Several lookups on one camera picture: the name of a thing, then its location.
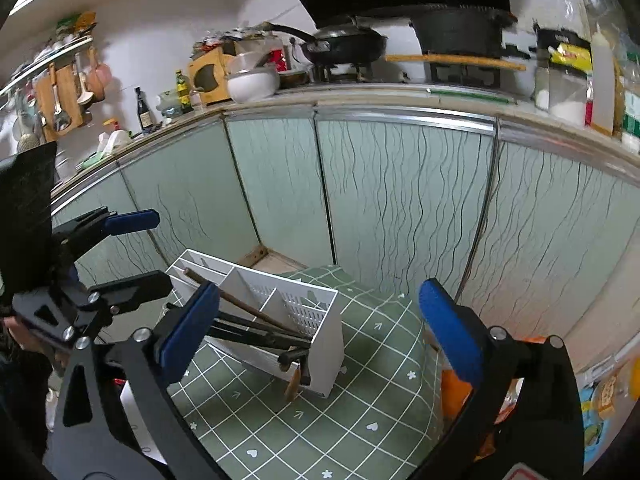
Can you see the green checked tablecloth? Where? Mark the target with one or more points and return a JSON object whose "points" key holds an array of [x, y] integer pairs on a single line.
{"points": [[360, 385]]}

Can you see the white wall pipe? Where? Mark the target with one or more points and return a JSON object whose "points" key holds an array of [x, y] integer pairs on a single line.
{"points": [[620, 350]]}

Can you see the white bowl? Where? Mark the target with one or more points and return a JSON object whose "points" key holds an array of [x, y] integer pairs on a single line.
{"points": [[252, 85]]}

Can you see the metal wall rack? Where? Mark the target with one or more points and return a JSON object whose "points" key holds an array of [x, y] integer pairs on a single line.
{"points": [[45, 60]]}

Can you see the wooden chopstick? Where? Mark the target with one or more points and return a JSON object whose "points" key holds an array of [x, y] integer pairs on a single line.
{"points": [[240, 302], [293, 385]]}

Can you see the yellow wooden box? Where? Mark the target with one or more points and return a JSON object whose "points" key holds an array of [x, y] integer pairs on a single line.
{"points": [[207, 77]]}

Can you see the blue plastic container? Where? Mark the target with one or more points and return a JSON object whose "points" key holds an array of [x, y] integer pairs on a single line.
{"points": [[597, 435]]}

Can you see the pale green teapot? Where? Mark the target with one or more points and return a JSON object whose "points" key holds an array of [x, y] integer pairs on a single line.
{"points": [[169, 102]]}

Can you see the orange shopping bag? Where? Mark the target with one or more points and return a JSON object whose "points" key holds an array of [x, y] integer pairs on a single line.
{"points": [[455, 395]]}

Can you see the dark sauce bottle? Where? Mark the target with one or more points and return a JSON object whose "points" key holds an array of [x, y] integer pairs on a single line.
{"points": [[144, 117]]}

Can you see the round wooden board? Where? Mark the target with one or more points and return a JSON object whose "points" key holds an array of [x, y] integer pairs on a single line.
{"points": [[450, 61]]}

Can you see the green bottle with yellow label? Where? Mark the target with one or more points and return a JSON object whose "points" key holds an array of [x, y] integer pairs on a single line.
{"points": [[184, 92]]}

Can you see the clear jar with yellow lid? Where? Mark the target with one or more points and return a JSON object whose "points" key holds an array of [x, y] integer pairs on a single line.
{"points": [[615, 390]]}

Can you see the green-labelled plastic bottle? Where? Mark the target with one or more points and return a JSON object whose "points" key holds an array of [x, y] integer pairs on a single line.
{"points": [[631, 120]]}

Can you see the hanging metal ladle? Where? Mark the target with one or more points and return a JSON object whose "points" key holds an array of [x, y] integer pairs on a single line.
{"points": [[60, 120]]}

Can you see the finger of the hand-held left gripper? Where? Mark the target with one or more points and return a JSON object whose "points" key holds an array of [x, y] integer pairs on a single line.
{"points": [[132, 221], [140, 287]]}

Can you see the white tissue pack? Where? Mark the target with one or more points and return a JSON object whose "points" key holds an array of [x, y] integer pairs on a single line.
{"points": [[112, 141]]}

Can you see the black frying pan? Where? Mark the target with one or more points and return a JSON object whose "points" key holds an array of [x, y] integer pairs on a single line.
{"points": [[345, 47]]}

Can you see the green patterned kitchen cabinet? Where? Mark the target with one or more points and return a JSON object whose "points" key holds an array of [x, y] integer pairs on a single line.
{"points": [[400, 185]]}

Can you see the white paper sheet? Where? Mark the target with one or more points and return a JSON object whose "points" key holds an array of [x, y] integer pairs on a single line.
{"points": [[142, 420]]}

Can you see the gas stove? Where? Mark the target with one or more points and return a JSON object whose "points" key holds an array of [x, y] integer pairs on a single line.
{"points": [[450, 76]]}

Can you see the white plastic utensil holder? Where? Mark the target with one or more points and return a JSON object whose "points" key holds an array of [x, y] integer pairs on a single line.
{"points": [[325, 355]]}

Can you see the person's left forearm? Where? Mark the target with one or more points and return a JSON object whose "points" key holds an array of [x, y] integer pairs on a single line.
{"points": [[22, 400]]}

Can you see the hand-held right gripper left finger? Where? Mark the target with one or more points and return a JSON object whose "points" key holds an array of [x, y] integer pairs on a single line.
{"points": [[192, 330]]}

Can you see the person's left hand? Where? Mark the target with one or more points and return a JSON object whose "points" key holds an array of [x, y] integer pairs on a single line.
{"points": [[17, 332]]}

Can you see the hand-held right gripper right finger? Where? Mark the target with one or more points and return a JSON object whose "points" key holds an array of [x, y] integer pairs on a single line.
{"points": [[450, 330]]}

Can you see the white squeeze bottle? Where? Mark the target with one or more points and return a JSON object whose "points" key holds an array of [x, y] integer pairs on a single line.
{"points": [[602, 90]]}

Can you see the black cooking pot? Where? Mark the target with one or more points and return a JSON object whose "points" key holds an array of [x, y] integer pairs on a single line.
{"points": [[460, 32]]}

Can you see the black-lidded jar of white powder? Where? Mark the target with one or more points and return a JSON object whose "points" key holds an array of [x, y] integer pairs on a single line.
{"points": [[565, 105]]}

